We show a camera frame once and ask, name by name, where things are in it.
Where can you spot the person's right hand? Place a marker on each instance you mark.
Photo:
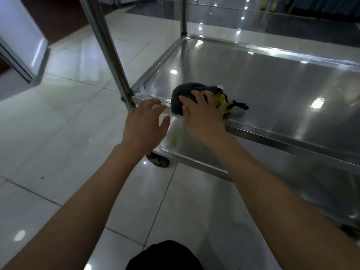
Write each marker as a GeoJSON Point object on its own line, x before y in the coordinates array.
{"type": "Point", "coordinates": [205, 118]}

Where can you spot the person's left hand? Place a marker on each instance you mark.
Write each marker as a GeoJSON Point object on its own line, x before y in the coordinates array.
{"type": "Point", "coordinates": [143, 129]}

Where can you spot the grey and yellow cleaning cloth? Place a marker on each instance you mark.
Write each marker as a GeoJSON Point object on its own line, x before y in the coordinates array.
{"type": "Point", "coordinates": [178, 92]}

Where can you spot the person's left forearm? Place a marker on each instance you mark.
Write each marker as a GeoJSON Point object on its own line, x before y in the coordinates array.
{"type": "Point", "coordinates": [78, 216]}

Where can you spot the person's right forearm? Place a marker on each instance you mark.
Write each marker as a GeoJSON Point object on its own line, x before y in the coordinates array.
{"type": "Point", "coordinates": [281, 210]}

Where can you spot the black trousers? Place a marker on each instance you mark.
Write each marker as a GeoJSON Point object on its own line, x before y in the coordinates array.
{"type": "Point", "coordinates": [166, 257]}

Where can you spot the dark floor mat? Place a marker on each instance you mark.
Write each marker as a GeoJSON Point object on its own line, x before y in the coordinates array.
{"type": "Point", "coordinates": [309, 30]}

